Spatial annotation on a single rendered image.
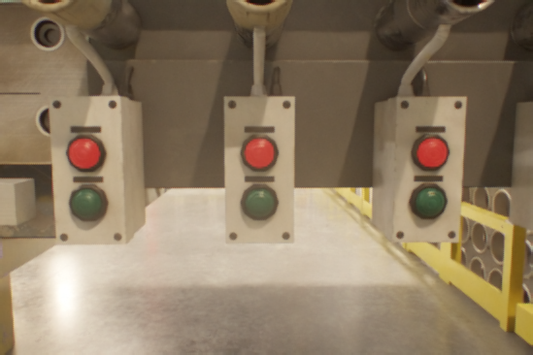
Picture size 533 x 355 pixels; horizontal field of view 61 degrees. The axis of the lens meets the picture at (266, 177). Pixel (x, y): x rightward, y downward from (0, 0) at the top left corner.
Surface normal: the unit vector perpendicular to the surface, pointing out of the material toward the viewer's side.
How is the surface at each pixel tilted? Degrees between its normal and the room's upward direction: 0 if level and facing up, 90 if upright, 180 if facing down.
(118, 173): 90
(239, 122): 90
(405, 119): 90
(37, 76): 90
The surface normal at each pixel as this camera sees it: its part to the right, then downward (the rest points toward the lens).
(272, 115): 0.03, 0.11
